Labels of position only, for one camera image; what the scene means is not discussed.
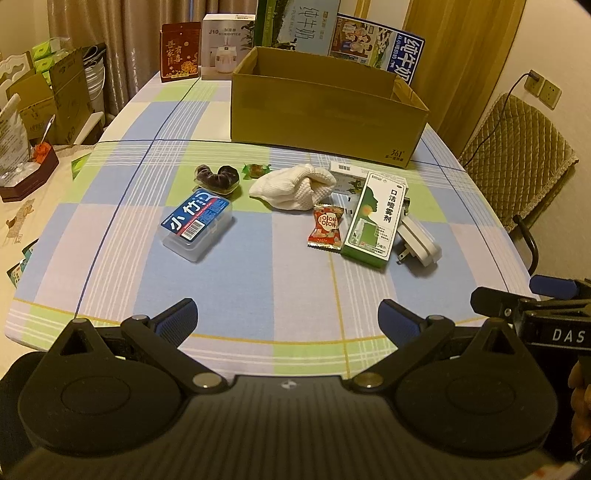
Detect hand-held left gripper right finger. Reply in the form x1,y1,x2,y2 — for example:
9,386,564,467
351,298,528,394

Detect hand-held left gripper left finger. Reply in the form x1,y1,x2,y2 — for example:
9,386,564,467
44,298,228,396

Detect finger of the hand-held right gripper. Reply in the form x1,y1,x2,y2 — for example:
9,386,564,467
529,275,591,302
470,287,540,320

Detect white power adapter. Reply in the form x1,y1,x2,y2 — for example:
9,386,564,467
396,215,443,278

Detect clear plastic box blue label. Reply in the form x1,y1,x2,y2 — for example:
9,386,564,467
160,188,232,263

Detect green and white spray box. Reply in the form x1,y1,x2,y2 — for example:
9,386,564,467
341,171,410,271

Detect red candy packet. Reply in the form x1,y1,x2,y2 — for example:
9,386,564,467
307,204,347,250

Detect dark chocolate pastry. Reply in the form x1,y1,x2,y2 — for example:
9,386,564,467
194,163,241,195

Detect small white box green print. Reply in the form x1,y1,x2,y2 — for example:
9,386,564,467
329,161,370,200

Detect white knitted cloth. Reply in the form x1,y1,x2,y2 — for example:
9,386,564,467
249,163,338,213

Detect cardboard box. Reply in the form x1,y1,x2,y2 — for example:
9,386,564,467
230,45,430,169

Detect person's right hand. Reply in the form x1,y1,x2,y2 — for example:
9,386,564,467
571,383,591,456

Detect checked tablecloth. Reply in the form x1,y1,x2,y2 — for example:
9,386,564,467
4,69,542,385

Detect quilted chair cover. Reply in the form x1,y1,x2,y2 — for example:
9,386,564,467
458,92,579,232

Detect green packets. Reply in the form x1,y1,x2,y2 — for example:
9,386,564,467
6,239,41,290

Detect cartoon printed cloth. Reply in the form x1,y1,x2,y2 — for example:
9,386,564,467
0,143,99,302

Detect dark red tray box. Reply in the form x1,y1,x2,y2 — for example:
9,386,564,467
0,145,61,202

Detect white plastic bag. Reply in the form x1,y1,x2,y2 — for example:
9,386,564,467
0,93,34,186

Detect brown cardboard boxes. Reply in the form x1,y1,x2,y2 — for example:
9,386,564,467
6,45,105,145

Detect metal bucket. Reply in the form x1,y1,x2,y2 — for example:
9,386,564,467
82,43,109,112

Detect white humidifier box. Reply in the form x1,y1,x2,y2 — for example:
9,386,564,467
201,13,257,80

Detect blue milk carton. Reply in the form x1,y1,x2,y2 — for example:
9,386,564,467
329,12,426,86

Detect beige curtain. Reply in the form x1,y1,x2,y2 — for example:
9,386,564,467
47,0,259,117

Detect green tissue boxes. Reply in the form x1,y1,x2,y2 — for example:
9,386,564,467
31,39,62,75

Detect white carved chair back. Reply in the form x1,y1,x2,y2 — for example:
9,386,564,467
0,50,36,89

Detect green and white milk carton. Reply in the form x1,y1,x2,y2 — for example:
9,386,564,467
255,0,341,57

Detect black chair frame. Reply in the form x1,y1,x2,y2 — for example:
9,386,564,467
512,214,539,274

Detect wall socket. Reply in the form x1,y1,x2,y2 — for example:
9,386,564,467
539,78,563,110

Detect black charging cable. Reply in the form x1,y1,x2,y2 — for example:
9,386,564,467
459,69,544,165

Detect wooden wall panel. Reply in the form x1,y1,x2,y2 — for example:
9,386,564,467
403,0,528,158

